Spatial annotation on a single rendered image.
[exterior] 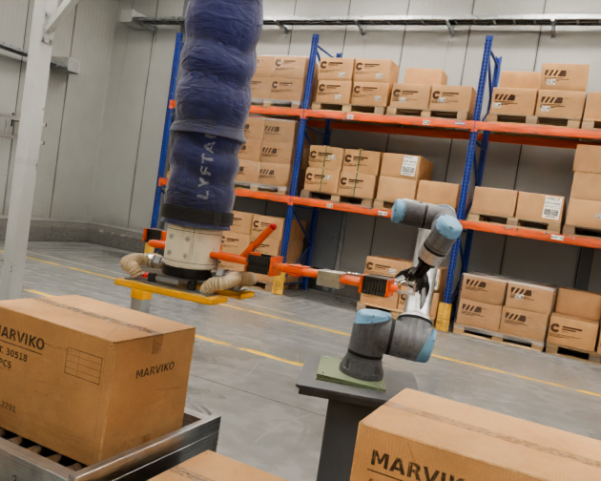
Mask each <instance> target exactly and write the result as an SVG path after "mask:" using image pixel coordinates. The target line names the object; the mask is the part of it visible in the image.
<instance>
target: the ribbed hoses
mask: <svg viewBox="0 0 601 481"><path fill-rule="evenodd" d="M148 254H152V255H157V256H161V255H158V254H156V253H146V254H142V253H133V254H129V255H126V256H124V257H123V258H122V259H121V261H120V266H121V267H122V269H123V270H125V271H127V272H128V273H129V274H131V275H130V276H132V278H134V279H136V278H139V277H141V276H142V275H144V274H145V273H143V271H142V269H141V268H140V265H142V266H143V265H145V266H147V265H148V266H149V264H148V258H149V255H148ZM161 257H163V256H161ZM230 271H231V272H230ZM230 271H228V272H229V273H228V272H227V273H228V275H225V276H223V277H213V278H209V279H208V280H207V281H205V282H204V283H203V285H202V286H201V287H200V291H201V293H204V294H213V293H214V292H215V291H219V290H220V291H221V290H222V289H223V290H226V289H229V288H232V287H234V286H236V285H238V289H241V288H243V287H244V286H251V285H254V284H256V282H257V279H258V278H257V276H256V275H255V274H254V273H253V272H245V271H237V270H236V271H232V270H230ZM227 273H226V274H227Z"/></svg>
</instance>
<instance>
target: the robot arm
mask: <svg viewBox="0 0 601 481"><path fill-rule="evenodd" d="M391 221H392V222H395V223H397V224H403V225H408V226H413V227H418V228H419V233H418V238H417V242H416V247H415V253H414V258H413V263H412V267H409V268H407V269H404V270H401V271H400V272H399V273H398V274H397V275H396V276H395V277H394V279H395V280H400V281H405V280H406V278H407V282H416V283H417V285H416V291H415V296H411V295H406V298H405V303H404V313H402V314H400V315H399V316H398V318H397V320H393V319H391V318H392V315H391V314H390V313H388V312H385V311H381V310H377V309H361V310H359V311H358V312H357V313H356V316H355V320H354V323H353V327H352V331H351V336H350V341H349V345H348V349H347V352H346V354H345V355H344V357H343V359H342V361H341V362H340V366H339V370H340V372H342V373H343V374H345V375H347V376H349V377H352V378H355V379H358V380H362V381H367V382H380V381H381V380H382V379H383V355H384V354H385V355H389V356H393V357H398V358H402V359H406V360H409V361H413V362H419V363H426V362H427V361H428V360H429V358H430V355H431V352H432V349H433V346H434V344H435V340H436V336H437V330H436V329H435V328H432V326H433V322H432V321H431V320H430V319H429V314H430V308H431V303H432V297H433V291H434V285H435V280H436V274H437V268H438V266H439V265H440V264H441V262H442V261H443V260H444V261H445V260H446V258H445V256H446V254H447V253H448V251H449V250H450V248H451V247H452V245H453V243H454V242H455V241H456V240H457V238H458V237H459V236H460V235H461V232H462V230H463V226H462V224H461V223H460V222H459V221H458V220H457V215H456V212H455V210H454V209H453V208H452V207H451V206H449V205H446V204H441V205H436V204H431V203H427V202H421V201H417V200H413V199H396V200H395V202H394V204H393V206H392V214H391Z"/></svg>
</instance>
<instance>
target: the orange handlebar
mask: <svg viewBox="0 0 601 481"><path fill-rule="evenodd" d="M165 243H166V241H163V240H149V241H148V245H149V246H151V247H154V248H160V249H165ZM221 249H222V245H221V246H220V251H221ZM220 251H218V252H211V253H210V258H211V259H215V260H221V261H229V262H234V263H239V264H245V265H246V259H247V258H243V257H239V255H236V254H231V253H225V252H220ZM309 267H310V266H306V265H301V264H296V263H293V264H287V263H282V262H280V263H274V265H273V270H275V271H279V272H285V273H286V275H291V276H296V277H301V278H303V277H310V278H315V279H316V278H317V276H318V270H319V269H313V268H309ZM340 282H341V283H345V284H350V285H355V286H359V282H360V277H354V276H349V275H345V276H341V278H340ZM398 289H399V287H398V285H397V284H395V283H393V284H391V285H390V289H389V292H392V293H394V292H397V291H398Z"/></svg>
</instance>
